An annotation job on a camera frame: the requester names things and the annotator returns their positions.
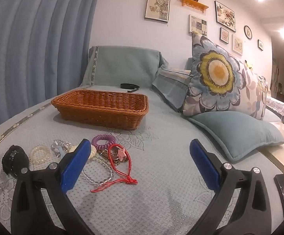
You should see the beige glossy coffee table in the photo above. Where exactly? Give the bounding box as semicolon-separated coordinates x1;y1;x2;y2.
257;121;284;191

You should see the clear bead bracelet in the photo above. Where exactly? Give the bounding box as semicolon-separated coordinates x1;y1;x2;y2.
80;152;114;186

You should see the black strap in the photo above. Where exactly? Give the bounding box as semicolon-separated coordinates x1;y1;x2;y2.
120;83;140;93

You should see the large butterfly picture frame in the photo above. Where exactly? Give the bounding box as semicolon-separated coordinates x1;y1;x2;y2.
144;0;170;23

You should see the blue curtain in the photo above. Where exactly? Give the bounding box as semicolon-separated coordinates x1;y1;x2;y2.
0;0;103;134

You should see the floral print cushion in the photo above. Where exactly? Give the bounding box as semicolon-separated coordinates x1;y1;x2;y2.
182;31;268;121

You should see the plain teal cushion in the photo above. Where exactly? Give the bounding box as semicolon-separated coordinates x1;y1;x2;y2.
188;111;284;162

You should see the teal sofa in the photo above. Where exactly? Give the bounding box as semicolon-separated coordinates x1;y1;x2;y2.
0;45;284;235

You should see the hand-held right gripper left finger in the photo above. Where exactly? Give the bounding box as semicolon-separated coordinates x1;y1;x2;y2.
10;138;96;235

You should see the pink star charm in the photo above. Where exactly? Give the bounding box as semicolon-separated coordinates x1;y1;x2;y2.
116;147;126;162

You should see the black floral picture frame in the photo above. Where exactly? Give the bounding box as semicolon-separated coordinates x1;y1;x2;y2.
214;0;236;33

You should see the white patchwork picture frame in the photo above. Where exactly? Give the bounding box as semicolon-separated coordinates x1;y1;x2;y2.
188;14;208;37

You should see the pale yellow bead bracelet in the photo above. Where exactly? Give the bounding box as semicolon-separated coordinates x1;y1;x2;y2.
29;145;52;165

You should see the purple coil hair tie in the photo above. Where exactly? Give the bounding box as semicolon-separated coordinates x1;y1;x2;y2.
91;135;115;150

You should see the orange wall shelf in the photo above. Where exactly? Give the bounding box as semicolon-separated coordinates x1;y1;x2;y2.
179;0;209;13

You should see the small butterfly picture frame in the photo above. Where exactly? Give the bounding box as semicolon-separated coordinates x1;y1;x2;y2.
220;27;230;44

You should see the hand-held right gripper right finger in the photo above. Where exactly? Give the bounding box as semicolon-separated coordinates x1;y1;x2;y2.
188;138;272;235

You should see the red cord bracelet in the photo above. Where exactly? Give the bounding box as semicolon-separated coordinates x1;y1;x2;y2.
90;143;138;193

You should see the white butterfly picture frame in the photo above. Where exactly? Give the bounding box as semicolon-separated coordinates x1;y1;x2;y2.
232;34;243;55

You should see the lace cloth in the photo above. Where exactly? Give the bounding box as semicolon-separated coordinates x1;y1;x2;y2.
266;95;284;123

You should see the striped blue cushion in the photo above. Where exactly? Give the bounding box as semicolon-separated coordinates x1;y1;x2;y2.
152;68;191;112

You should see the brown wicker basket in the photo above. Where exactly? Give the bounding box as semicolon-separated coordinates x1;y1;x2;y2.
51;89;149;131

